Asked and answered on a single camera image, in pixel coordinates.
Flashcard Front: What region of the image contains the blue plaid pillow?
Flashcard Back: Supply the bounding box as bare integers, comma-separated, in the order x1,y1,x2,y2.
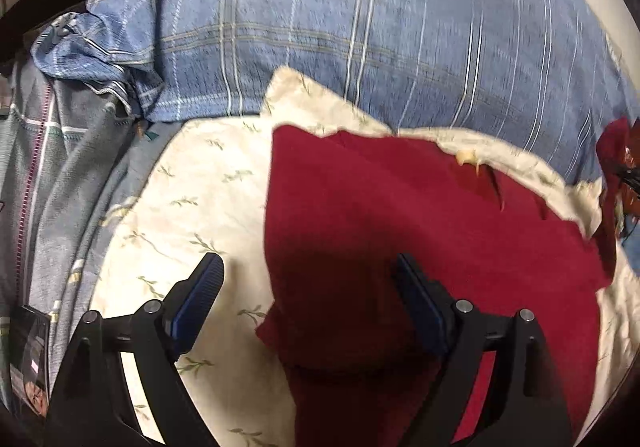
31,0,640,188

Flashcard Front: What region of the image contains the dark glossy packet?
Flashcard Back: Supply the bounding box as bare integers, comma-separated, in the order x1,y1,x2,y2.
7,305,51,418

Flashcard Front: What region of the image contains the red printed cloth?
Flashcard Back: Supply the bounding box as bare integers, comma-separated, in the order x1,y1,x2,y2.
597,117,640,243

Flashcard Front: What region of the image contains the dark red garment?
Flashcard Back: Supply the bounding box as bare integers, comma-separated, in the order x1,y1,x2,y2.
256,124,618,447

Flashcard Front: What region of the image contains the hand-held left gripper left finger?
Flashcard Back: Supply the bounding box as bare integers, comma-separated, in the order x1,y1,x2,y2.
45,253,226,447

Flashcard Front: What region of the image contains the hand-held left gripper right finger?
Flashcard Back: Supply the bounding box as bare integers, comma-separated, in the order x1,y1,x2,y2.
391,253,576,447

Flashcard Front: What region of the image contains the grey-blue quilt cover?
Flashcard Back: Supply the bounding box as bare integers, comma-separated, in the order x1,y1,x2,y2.
0,52,166,403

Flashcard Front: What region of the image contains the cream floral bed sheet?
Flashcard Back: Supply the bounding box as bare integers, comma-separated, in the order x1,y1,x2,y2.
92,67,640,447

